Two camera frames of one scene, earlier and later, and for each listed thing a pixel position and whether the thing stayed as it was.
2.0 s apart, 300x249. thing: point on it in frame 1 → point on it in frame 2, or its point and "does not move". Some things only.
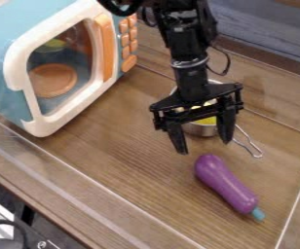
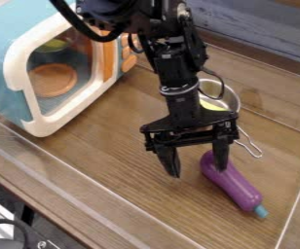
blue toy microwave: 54,55 does not move
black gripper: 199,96 → 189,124
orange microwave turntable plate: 52,79 does not move
